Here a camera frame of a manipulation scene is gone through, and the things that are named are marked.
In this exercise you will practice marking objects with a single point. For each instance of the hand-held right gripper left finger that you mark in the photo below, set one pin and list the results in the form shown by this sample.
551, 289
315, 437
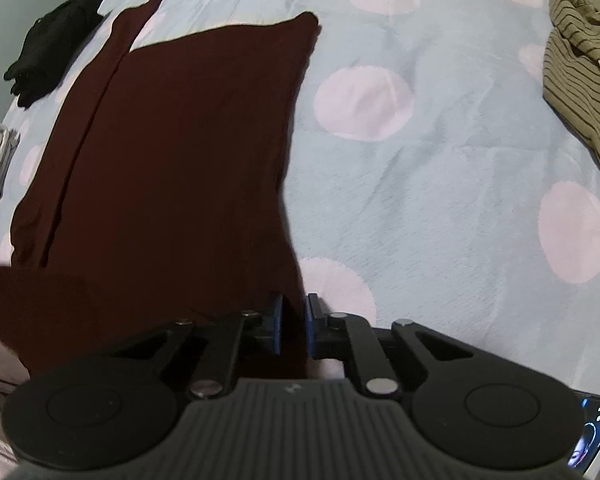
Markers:
277, 325

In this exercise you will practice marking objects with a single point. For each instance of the maroon garment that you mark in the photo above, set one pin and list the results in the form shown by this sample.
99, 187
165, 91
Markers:
180, 135

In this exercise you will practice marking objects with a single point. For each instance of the polka dot bed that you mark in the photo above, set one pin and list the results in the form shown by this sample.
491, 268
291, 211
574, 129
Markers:
455, 160

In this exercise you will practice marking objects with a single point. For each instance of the smartphone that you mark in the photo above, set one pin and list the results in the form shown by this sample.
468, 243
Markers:
592, 435

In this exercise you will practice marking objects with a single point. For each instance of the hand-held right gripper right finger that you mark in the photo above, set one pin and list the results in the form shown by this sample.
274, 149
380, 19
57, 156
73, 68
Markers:
311, 325

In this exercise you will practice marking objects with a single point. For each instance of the black folded clothes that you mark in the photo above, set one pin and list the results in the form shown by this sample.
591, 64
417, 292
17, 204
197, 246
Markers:
50, 50

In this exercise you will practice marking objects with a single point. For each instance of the olive striped shirt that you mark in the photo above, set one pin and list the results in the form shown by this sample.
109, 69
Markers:
585, 75

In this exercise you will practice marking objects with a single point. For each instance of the folded beige garment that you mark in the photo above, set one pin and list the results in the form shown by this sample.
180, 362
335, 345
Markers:
7, 175

